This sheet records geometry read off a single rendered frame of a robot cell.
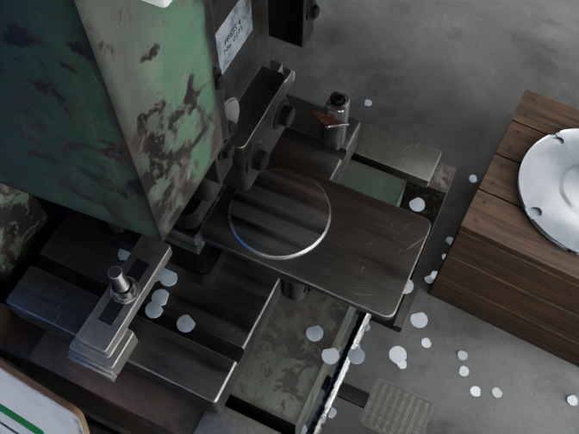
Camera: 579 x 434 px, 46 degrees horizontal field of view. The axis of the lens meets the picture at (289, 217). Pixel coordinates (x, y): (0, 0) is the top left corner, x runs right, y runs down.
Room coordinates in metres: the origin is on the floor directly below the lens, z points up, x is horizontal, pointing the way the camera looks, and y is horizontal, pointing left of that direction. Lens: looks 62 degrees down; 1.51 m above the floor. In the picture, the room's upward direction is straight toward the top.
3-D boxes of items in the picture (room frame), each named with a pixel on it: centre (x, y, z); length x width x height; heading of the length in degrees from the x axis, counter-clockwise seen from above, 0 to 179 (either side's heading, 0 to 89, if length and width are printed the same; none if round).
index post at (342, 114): (0.56, -0.06, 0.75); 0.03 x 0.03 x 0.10; 65
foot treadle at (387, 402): (0.39, 0.00, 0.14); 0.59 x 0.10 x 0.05; 65
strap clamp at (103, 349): (0.30, 0.20, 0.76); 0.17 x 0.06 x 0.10; 155
